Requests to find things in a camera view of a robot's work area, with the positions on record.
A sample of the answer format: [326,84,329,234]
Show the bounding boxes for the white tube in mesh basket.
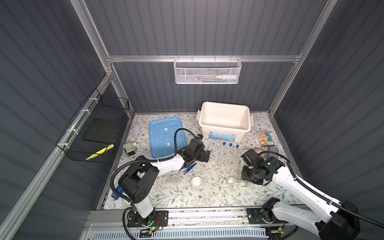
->
[215,75,238,81]

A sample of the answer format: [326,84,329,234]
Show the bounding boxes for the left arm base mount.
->
[127,210,169,229]

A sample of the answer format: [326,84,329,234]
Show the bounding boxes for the blue clip at table edge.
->
[111,185,124,201]

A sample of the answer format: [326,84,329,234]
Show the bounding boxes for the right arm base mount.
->
[246,207,284,225]

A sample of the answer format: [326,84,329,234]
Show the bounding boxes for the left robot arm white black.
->
[110,138,211,221]

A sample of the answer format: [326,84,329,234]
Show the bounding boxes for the blue plastic tweezers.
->
[184,163,197,175]

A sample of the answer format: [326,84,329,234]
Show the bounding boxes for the blue plastic bin lid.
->
[149,117,183,159]

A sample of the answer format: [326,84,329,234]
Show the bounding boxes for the white wire mesh basket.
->
[173,58,242,85]

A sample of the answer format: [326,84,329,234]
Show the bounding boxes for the small white crucible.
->
[227,177,236,185]

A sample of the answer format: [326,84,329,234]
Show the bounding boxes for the yellow black striped tape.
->
[86,144,114,161]

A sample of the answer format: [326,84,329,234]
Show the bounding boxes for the clear plastic test tube rack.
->
[213,146,240,177]

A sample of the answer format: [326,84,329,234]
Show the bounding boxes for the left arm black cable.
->
[109,128,197,202]

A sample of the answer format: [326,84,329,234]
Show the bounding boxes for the colourful marker pack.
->
[258,131,275,147]

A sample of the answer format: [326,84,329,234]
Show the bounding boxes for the black wire mesh basket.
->
[56,89,130,164]

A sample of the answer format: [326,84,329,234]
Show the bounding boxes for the aluminium rail front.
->
[86,206,331,230]

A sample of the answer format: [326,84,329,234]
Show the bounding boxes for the white plastic storage bin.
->
[196,102,254,143]

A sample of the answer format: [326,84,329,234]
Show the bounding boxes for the clear glass conical flask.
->
[239,179,250,188]

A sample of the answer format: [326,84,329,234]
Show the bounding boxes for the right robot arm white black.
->
[241,149,361,240]

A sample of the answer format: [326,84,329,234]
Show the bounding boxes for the black pad in basket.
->
[83,119,118,144]

